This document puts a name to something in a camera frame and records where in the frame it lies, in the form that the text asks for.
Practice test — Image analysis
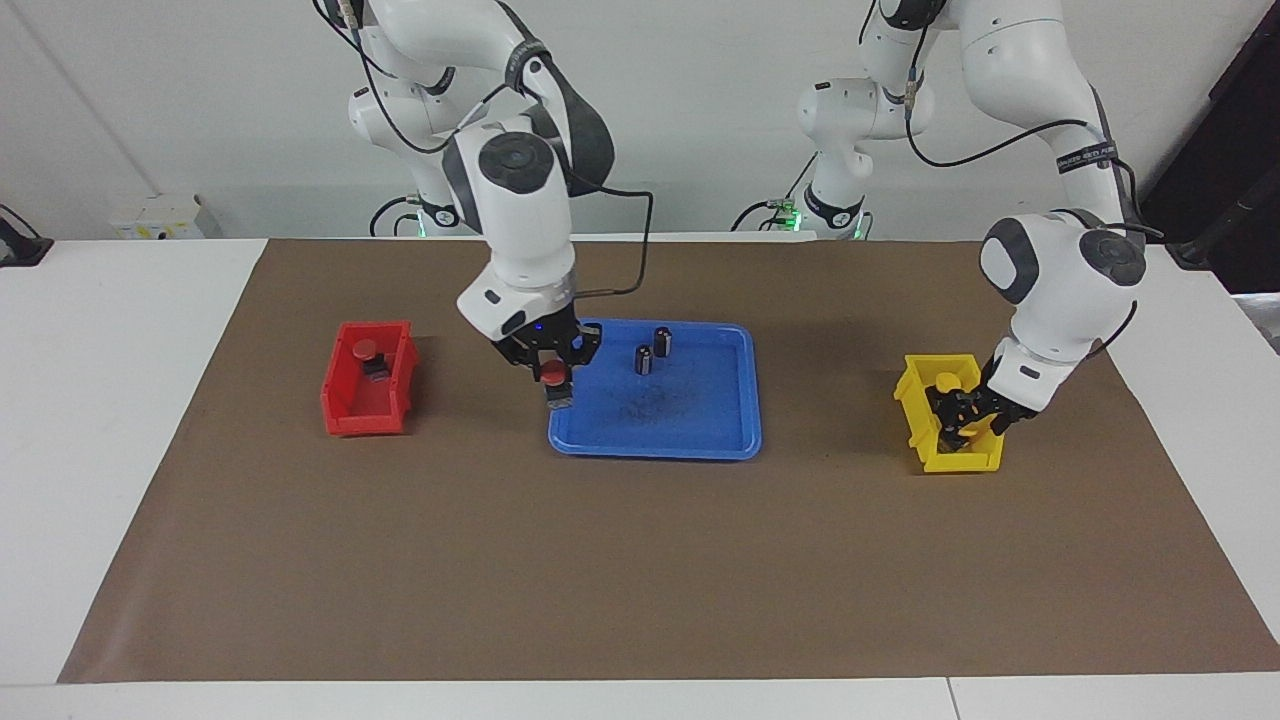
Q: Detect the black base cable bundle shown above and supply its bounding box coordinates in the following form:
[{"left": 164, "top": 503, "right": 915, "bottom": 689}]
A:
[
  {"left": 730, "top": 155, "right": 819, "bottom": 234},
  {"left": 368, "top": 194, "right": 426, "bottom": 239}
]

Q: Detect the red plastic bin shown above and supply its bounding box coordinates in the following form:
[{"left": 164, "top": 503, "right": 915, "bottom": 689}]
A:
[{"left": 320, "top": 320, "right": 419, "bottom": 438}]

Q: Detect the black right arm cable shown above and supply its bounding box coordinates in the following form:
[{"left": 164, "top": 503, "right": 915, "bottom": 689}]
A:
[{"left": 312, "top": 0, "right": 657, "bottom": 299}]

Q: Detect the black desk clamp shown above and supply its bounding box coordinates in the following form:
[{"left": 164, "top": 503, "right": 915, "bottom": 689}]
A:
[{"left": 0, "top": 204, "right": 54, "bottom": 269}]

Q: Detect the yellow plastic bin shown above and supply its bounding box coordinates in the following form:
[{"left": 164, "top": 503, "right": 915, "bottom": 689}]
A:
[{"left": 894, "top": 353, "right": 1005, "bottom": 474}]

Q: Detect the white power box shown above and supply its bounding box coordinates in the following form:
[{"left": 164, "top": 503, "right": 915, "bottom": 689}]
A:
[{"left": 108, "top": 194, "right": 207, "bottom": 241}]

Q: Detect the brown table mat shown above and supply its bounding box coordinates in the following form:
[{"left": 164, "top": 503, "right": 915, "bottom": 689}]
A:
[{"left": 58, "top": 237, "right": 1280, "bottom": 685}]

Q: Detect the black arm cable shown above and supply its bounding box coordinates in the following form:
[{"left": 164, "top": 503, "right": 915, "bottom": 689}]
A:
[
  {"left": 900, "top": 0, "right": 1167, "bottom": 361},
  {"left": 312, "top": 0, "right": 657, "bottom": 299}
]

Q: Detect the black stand structure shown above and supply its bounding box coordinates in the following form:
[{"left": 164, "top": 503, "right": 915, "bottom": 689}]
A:
[{"left": 1140, "top": 0, "right": 1280, "bottom": 293}]

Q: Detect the blue plastic tray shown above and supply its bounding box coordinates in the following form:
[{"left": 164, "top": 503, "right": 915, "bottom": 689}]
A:
[{"left": 547, "top": 318, "right": 763, "bottom": 461}]

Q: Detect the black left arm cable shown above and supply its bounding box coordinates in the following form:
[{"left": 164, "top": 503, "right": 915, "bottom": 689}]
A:
[{"left": 900, "top": 0, "right": 1167, "bottom": 361}]

